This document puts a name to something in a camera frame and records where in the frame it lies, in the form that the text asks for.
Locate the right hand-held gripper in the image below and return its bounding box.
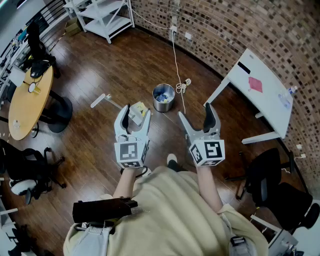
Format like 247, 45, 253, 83
177, 102, 226, 167

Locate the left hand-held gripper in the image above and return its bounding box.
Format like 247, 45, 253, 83
113, 103, 153, 170

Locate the white long-handled dustpan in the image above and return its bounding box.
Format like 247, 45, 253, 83
90, 93, 151, 126

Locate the metal trash bin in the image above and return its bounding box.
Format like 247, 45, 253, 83
152, 83, 176, 114

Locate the person's left forearm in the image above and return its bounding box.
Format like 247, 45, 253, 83
112, 167, 141, 199

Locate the person's right forearm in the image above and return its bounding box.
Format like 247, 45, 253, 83
195, 164, 225, 214

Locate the white and yellow box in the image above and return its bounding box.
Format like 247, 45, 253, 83
135, 101, 148, 117

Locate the mixed rubbish pile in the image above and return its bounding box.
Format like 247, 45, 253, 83
154, 92, 174, 104

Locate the person's right white shoe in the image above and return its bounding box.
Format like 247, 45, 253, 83
166, 153, 179, 171

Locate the white rectangular table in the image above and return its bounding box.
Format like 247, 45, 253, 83
203, 48, 295, 146

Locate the red cloth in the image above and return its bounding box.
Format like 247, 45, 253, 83
247, 76, 264, 94

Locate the black flat strip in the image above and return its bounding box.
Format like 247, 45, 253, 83
237, 61, 252, 75

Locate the clear plastic bag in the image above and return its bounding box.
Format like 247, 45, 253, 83
277, 92, 292, 110

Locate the black chest-mounted device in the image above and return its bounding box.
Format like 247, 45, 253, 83
72, 196, 139, 224

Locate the person's beige shirt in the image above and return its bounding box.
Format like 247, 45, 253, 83
63, 166, 270, 256

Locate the black mesh office chair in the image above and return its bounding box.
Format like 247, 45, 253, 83
224, 147, 320, 231

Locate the yellow cup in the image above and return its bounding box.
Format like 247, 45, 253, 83
29, 82, 42, 96

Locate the round wooden table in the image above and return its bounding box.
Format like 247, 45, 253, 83
7, 63, 74, 142

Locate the white metal shelf rack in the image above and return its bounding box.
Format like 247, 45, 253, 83
63, 0, 136, 45

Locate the black cap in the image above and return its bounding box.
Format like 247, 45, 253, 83
30, 59, 51, 78

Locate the brown cardboard box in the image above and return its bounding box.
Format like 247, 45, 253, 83
64, 18, 82, 37

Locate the black and white office chair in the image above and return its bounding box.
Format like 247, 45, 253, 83
0, 138, 67, 205

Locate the black chair with dark coat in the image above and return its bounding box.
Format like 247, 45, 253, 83
25, 20, 62, 79

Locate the white paper box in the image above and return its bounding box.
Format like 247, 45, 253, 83
9, 67, 25, 88

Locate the white power cable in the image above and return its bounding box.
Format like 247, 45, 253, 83
130, 6, 193, 115

